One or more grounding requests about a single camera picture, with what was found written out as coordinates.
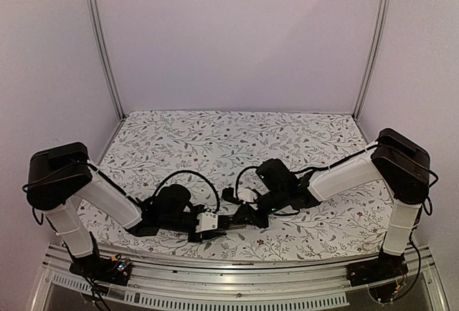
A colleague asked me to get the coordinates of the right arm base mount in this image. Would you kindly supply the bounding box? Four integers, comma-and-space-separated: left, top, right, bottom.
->
346, 258, 408, 304

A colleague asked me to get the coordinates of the right aluminium frame post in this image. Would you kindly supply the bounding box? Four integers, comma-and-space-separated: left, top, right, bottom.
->
352, 0, 390, 122

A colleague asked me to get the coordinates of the aluminium frame post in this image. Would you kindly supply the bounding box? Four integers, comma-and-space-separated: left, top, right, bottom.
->
87, 0, 126, 121
352, 0, 390, 122

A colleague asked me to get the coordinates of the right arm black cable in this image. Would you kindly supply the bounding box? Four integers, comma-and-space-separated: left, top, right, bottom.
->
235, 166, 262, 197

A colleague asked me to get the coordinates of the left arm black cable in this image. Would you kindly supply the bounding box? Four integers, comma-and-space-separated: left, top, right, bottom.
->
152, 170, 221, 215

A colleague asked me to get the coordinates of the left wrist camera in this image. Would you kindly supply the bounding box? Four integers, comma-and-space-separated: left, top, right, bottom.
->
195, 211, 219, 233

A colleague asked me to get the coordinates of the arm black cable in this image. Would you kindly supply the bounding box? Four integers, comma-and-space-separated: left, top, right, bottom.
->
152, 170, 221, 215
235, 166, 262, 197

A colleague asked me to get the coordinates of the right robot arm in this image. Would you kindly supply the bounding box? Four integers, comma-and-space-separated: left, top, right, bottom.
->
231, 128, 434, 279

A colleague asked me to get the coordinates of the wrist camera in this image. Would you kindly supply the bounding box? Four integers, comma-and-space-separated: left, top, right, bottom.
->
195, 211, 219, 233
222, 188, 258, 205

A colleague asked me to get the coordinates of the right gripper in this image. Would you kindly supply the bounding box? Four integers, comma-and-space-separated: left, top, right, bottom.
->
232, 189, 288, 231

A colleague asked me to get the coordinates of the left aluminium frame post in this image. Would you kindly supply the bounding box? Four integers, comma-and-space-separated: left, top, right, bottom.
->
87, 0, 126, 121

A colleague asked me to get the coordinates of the floral tablecloth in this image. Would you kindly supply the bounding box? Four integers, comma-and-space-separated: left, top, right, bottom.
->
77, 111, 392, 261

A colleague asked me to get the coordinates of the aluminium front rail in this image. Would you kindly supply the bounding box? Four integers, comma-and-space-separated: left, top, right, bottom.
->
27, 244, 452, 310

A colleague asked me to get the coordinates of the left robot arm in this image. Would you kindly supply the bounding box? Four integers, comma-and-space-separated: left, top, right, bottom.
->
22, 142, 232, 278

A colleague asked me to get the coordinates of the beige remote control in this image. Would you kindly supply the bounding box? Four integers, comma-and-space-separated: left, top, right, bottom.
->
224, 224, 247, 231

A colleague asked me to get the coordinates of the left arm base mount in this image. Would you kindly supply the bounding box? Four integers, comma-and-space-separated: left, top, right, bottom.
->
70, 254, 133, 286

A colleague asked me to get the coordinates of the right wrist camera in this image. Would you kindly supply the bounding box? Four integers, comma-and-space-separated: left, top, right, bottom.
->
222, 188, 258, 205

